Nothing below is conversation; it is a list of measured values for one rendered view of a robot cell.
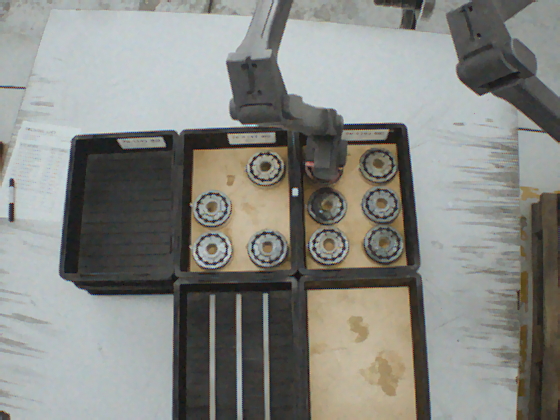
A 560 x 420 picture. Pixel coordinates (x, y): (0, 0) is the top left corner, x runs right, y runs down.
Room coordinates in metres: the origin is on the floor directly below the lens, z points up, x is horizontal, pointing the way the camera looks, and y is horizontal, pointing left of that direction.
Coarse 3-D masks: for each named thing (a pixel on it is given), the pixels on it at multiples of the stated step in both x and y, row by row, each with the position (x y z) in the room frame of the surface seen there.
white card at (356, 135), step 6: (348, 132) 0.69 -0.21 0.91; (354, 132) 0.69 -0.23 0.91; (360, 132) 0.69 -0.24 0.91; (366, 132) 0.69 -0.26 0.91; (372, 132) 0.68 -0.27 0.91; (378, 132) 0.68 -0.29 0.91; (384, 132) 0.68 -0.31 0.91; (342, 138) 0.69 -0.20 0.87; (348, 138) 0.69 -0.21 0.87; (354, 138) 0.69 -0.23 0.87; (360, 138) 0.69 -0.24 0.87; (366, 138) 0.69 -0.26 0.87; (372, 138) 0.68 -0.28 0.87; (378, 138) 0.68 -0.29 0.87; (384, 138) 0.68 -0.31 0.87
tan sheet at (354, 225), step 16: (384, 144) 0.68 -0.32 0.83; (304, 160) 0.66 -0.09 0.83; (352, 160) 0.64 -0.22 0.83; (304, 176) 0.61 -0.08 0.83; (352, 176) 0.60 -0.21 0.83; (304, 192) 0.56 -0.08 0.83; (352, 192) 0.55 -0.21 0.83; (304, 208) 0.52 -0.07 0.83; (352, 208) 0.51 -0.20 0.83; (400, 208) 0.49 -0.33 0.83; (352, 224) 0.46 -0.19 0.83; (368, 224) 0.46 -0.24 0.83; (400, 224) 0.45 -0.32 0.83; (352, 240) 0.42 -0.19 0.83; (352, 256) 0.38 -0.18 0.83; (400, 256) 0.36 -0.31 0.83
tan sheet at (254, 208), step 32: (224, 160) 0.68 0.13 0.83; (192, 192) 0.60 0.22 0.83; (224, 192) 0.59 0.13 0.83; (256, 192) 0.58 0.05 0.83; (288, 192) 0.57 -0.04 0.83; (192, 224) 0.51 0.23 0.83; (256, 224) 0.49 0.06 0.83; (288, 224) 0.48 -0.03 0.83; (192, 256) 0.42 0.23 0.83; (288, 256) 0.39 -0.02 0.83
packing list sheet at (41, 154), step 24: (24, 120) 0.96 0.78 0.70; (24, 144) 0.88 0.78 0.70; (48, 144) 0.87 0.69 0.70; (24, 168) 0.79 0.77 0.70; (48, 168) 0.78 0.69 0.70; (0, 192) 0.72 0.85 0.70; (24, 192) 0.71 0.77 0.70; (48, 192) 0.70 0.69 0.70; (0, 216) 0.64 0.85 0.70; (24, 216) 0.63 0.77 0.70; (48, 216) 0.62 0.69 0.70
